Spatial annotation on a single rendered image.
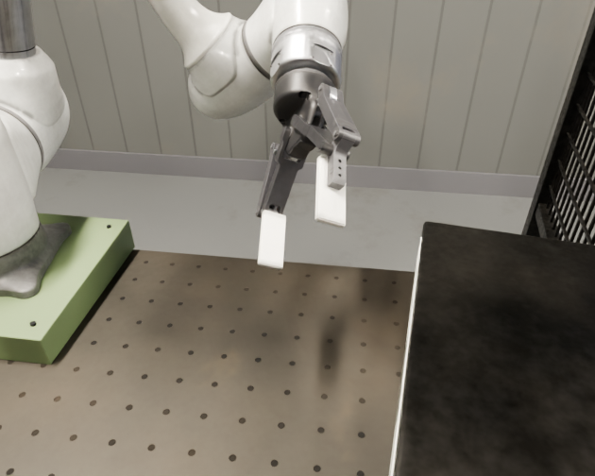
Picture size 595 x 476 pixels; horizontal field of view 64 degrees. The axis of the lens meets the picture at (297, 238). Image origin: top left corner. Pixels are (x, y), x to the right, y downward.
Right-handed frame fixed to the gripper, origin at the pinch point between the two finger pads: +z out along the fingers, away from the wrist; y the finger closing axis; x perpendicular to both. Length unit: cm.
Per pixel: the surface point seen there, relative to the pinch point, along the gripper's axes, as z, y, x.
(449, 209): -94, -114, 140
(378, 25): -156, -83, 76
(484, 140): -125, -92, 146
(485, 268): 8.6, 19.7, 4.8
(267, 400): 14.7, -19.3, 6.3
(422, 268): 8.8, 17.8, 0.9
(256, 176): -117, -172, 57
